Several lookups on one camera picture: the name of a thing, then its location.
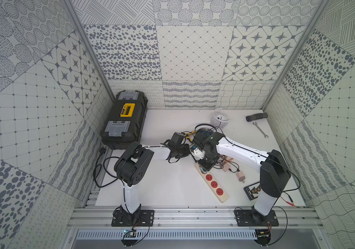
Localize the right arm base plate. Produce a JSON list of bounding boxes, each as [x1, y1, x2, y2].
[[234, 207, 279, 227]]

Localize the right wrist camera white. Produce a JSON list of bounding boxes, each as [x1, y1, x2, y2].
[[190, 145, 204, 161]]

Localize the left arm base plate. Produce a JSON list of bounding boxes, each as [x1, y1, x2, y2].
[[112, 207, 155, 227]]

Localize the navy blue desk fan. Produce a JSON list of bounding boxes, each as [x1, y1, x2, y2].
[[195, 123, 217, 138]]

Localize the beige red power strip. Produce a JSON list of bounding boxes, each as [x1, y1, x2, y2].
[[195, 163, 229, 203]]

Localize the black power strip cable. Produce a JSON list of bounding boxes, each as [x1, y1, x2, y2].
[[92, 147, 125, 189]]

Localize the black drill bit case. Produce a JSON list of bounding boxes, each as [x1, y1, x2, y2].
[[243, 182, 262, 201]]

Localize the brown pink USB charger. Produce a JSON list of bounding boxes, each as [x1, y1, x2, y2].
[[222, 164, 230, 172]]

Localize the silver wrench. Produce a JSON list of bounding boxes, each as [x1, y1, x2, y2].
[[252, 122, 269, 139]]

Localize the light pink USB charger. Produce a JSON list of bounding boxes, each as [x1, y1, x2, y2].
[[236, 171, 246, 183]]

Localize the yellow black pliers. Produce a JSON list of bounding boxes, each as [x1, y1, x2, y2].
[[183, 131, 197, 138]]

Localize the aluminium mounting rail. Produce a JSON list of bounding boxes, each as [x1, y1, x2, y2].
[[67, 206, 323, 241]]

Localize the black yellow toolbox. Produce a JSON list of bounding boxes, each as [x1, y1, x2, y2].
[[101, 90, 148, 150]]

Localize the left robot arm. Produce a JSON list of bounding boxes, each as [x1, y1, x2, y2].
[[114, 132, 190, 216]]

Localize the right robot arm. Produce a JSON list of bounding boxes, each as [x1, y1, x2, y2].
[[193, 132, 292, 218]]

